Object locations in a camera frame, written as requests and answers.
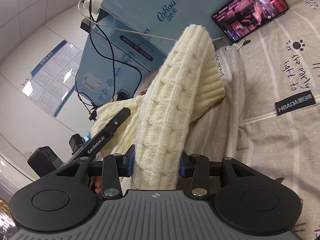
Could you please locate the grey printed bed sheet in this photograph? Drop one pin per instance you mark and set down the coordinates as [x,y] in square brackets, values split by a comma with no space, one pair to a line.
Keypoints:
[269,118]

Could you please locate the blue wall notice poster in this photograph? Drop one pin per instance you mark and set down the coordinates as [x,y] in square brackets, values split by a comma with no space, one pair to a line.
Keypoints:
[52,81]

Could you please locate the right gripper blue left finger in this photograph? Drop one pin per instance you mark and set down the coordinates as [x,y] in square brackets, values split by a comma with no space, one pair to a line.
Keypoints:
[116,166]

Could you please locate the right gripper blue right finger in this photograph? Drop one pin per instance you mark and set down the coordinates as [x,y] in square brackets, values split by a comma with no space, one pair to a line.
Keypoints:
[196,167]

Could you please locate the smartphone playing video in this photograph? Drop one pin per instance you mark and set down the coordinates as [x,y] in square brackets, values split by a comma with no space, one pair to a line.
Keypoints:
[239,18]

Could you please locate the cream cable knit sweater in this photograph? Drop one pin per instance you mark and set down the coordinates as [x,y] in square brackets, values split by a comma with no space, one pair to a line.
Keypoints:
[185,87]

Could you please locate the light blue flat box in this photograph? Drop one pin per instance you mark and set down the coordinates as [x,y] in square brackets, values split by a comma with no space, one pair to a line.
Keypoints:
[165,20]

